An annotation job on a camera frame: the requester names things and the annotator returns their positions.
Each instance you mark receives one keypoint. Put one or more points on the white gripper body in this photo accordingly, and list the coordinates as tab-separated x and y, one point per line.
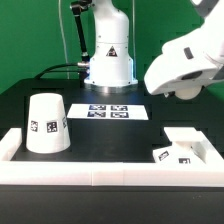
193	60

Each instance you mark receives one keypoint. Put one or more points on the white lamp base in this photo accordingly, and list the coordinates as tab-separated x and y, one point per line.
182	149

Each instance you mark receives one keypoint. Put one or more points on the white lamp bulb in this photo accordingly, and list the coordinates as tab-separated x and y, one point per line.
187	94

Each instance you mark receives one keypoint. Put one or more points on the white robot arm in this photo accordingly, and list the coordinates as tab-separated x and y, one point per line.
111	66

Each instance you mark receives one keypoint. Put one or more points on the white lamp shade cone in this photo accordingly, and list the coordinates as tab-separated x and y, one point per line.
47	129

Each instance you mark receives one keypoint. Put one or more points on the white marker sheet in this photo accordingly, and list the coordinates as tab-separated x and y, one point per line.
107	112

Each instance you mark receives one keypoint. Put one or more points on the black articulated camera stand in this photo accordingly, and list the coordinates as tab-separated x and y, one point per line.
77	7

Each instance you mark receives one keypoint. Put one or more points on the white U-shaped frame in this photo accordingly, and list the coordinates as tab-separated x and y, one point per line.
209	174

